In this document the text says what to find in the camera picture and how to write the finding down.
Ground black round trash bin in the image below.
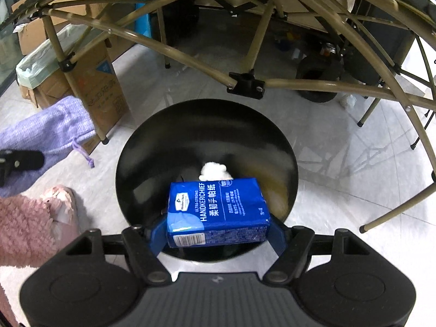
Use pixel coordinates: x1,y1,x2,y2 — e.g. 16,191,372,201
114,98,300,264

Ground pink fuzzy slipper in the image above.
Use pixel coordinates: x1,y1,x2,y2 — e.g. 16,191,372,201
1,186,80,267

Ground brown cardboard box left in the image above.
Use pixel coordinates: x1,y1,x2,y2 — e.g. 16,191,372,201
18,0,135,55

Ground cardboard box with plastic liner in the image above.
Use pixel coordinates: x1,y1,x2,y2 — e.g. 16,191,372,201
16,40,129,134

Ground purple knitted pouch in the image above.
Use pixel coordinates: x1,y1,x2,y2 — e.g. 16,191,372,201
1,96,96,198

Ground blue tissue pack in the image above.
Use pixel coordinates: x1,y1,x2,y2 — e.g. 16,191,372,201
166,178,271,248

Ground folding table frame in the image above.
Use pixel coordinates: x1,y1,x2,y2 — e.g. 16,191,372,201
0,0,436,234

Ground crumpled white tissue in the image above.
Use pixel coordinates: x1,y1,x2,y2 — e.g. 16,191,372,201
199,162,233,181

